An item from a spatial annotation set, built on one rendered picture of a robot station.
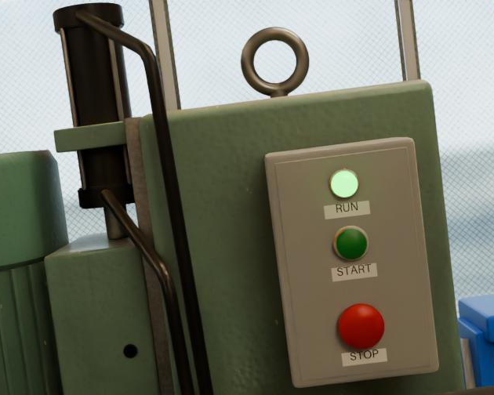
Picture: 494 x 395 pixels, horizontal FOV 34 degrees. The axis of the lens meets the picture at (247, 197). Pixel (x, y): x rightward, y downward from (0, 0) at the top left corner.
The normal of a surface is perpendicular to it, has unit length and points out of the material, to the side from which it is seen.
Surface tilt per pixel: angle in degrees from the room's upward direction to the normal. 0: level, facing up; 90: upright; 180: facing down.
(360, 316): 81
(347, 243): 89
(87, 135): 90
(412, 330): 90
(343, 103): 90
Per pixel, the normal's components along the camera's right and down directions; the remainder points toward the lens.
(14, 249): 0.65, -0.03
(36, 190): 0.88, -0.07
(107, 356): -0.01, 0.07
